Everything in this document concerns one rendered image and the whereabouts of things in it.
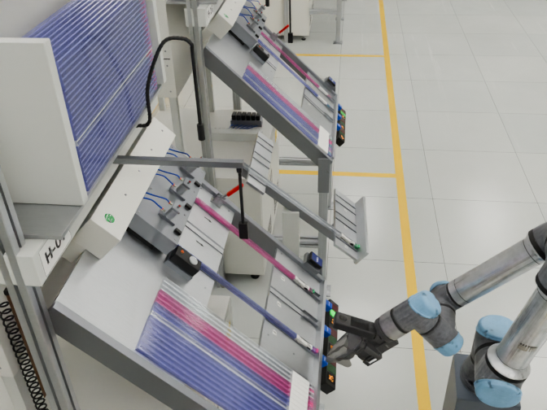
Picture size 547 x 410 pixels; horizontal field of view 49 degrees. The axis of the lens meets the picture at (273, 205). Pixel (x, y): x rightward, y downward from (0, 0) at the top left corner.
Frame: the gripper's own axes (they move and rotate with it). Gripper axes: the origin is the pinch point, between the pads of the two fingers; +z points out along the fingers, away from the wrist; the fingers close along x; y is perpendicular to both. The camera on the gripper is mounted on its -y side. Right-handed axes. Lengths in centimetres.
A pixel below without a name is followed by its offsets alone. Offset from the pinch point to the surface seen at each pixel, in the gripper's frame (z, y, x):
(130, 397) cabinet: 45, -33, -12
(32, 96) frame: -29, -100, -27
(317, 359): 0.2, -3.6, -3.5
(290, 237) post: 12, -11, 56
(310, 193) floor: 62, 38, 192
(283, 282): 1.8, -18.0, 17.5
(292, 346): 1.8, -11.8, -3.2
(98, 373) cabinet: 54, -42, -5
